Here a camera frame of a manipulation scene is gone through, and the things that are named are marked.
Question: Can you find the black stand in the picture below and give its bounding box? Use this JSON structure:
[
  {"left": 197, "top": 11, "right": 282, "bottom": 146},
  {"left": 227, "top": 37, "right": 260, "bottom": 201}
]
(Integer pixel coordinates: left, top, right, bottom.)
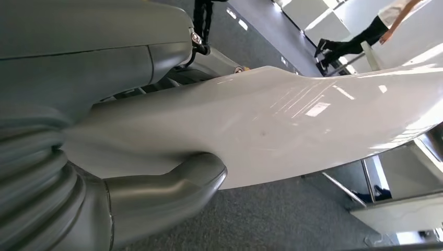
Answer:
[{"left": 192, "top": 0, "right": 229, "bottom": 45}]

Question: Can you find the stainless steel table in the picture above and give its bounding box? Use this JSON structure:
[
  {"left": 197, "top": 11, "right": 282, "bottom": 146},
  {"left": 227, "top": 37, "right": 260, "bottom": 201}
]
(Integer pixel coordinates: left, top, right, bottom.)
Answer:
[{"left": 322, "top": 121, "right": 443, "bottom": 237}]

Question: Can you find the person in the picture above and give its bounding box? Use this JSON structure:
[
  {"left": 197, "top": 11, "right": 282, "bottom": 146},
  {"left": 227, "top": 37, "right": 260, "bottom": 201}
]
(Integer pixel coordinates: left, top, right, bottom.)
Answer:
[{"left": 313, "top": 0, "right": 426, "bottom": 75}]

